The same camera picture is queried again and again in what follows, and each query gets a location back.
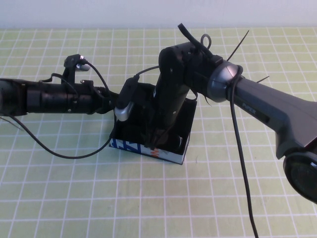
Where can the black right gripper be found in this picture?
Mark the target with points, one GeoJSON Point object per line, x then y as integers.
{"type": "Point", "coordinates": [168, 106]}

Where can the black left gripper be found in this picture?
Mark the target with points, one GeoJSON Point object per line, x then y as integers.
{"type": "Point", "coordinates": [84, 98]}

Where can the black printed glasses case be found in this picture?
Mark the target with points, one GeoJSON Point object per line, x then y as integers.
{"type": "Point", "coordinates": [168, 156]}

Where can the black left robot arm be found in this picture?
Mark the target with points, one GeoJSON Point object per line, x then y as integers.
{"type": "Point", "coordinates": [29, 98]}

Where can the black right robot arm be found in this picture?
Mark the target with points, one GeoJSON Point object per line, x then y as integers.
{"type": "Point", "coordinates": [260, 109]}

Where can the black zip tie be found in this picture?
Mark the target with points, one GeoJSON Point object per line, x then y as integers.
{"type": "Point", "coordinates": [12, 124]}
{"type": "Point", "coordinates": [263, 79]}
{"type": "Point", "coordinates": [239, 45]}

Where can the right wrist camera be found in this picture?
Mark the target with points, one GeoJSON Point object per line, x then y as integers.
{"type": "Point", "coordinates": [125, 104]}

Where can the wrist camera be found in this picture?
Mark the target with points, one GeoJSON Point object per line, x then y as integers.
{"type": "Point", "coordinates": [125, 104]}
{"type": "Point", "coordinates": [74, 60]}

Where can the right camera mount bracket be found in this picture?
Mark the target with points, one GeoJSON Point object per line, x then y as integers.
{"type": "Point", "coordinates": [142, 104]}

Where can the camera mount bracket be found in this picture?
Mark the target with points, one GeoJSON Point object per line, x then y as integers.
{"type": "Point", "coordinates": [69, 74]}
{"type": "Point", "coordinates": [142, 104]}

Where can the left camera mount bracket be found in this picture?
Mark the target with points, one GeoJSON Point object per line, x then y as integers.
{"type": "Point", "coordinates": [69, 74]}

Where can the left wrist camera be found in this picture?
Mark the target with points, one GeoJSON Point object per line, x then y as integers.
{"type": "Point", "coordinates": [74, 60]}

